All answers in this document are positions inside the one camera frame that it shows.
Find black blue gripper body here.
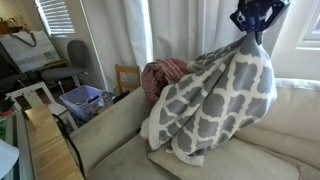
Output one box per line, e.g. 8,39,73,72
229,0,292,34

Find grey white patterned blanket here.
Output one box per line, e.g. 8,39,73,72
139,31,278,167

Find beige couch back cushion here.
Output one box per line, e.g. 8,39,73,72
233,77,320,170

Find beige fabric couch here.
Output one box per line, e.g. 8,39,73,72
68,77,320,180

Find white curtain panel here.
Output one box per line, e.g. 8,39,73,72
147,0,292,64
80,0,154,94

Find red woven throw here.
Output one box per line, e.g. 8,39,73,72
140,58,191,103

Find beige loose seat pillow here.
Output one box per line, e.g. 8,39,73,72
147,137,300,180

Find small wooden chair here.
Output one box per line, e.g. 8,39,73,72
114,64,142,96

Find dark blue tool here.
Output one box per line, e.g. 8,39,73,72
86,95,100,104

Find grey office chair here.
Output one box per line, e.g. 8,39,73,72
40,39,98,94

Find purple plastic bin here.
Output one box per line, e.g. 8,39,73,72
59,84,105,123

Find white window blind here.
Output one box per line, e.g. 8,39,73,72
34,0,77,37

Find white tote bag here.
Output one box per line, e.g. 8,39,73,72
0,29,62,74

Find white framed stand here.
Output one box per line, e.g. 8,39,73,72
6,81,78,133

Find light wooden board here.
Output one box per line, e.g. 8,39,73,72
23,104,85,180

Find white rounded object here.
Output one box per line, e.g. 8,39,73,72
0,139,20,180

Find white window frame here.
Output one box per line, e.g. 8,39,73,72
295,0,320,52

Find black cable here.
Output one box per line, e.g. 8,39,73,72
51,113,87,179

